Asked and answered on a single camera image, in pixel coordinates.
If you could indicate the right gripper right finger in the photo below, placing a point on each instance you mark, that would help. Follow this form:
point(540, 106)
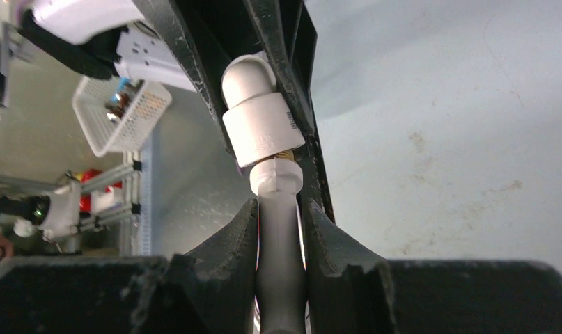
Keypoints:
point(350, 287)

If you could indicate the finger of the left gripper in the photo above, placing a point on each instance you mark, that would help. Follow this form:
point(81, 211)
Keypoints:
point(196, 50)
point(289, 40)

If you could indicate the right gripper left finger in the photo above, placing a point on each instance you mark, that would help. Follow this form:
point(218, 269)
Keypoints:
point(211, 289)

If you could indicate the white plastic faucet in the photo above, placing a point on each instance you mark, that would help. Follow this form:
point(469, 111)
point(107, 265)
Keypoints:
point(280, 275)

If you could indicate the white elbow fitting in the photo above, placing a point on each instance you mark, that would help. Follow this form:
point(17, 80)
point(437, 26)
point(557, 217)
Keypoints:
point(258, 121)

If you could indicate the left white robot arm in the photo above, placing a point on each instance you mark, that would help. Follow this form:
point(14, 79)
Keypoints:
point(84, 35)

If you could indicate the white perforated basket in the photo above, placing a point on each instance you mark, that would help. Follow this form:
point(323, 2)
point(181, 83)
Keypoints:
point(118, 115)

